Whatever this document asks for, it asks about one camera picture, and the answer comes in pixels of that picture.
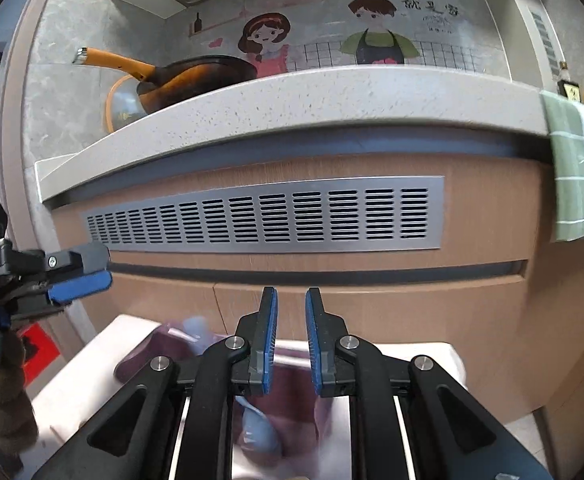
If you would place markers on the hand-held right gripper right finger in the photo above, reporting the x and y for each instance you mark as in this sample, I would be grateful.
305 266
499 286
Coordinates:
313 340

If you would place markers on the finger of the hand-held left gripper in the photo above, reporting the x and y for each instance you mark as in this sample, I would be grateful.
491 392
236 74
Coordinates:
64 294
94 280

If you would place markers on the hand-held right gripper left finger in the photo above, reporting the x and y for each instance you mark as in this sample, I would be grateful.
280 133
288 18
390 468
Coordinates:
270 340

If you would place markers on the purple plastic container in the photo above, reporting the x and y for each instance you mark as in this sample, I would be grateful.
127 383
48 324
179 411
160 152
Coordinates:
292 410

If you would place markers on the red paper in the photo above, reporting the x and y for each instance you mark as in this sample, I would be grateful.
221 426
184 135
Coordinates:
39 355

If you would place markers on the silver vent grille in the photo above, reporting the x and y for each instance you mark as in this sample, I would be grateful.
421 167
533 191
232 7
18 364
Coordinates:
272 215

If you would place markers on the glass lid with orange rim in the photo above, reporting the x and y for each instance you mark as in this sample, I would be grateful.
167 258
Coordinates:
122 110

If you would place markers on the white speckled countertop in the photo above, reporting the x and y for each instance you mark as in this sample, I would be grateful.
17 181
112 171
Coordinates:
322 95

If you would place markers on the green checked cloth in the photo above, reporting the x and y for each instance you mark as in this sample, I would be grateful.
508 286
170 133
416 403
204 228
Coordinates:
569 170

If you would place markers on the dark sauce bottle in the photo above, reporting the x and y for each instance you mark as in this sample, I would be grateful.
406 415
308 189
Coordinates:
567 85

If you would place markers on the white vented panel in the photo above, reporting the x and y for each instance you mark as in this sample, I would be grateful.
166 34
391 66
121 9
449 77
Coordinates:
522 25

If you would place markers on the cartoon wall sticker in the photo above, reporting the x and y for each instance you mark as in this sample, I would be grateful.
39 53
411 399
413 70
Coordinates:
372 25

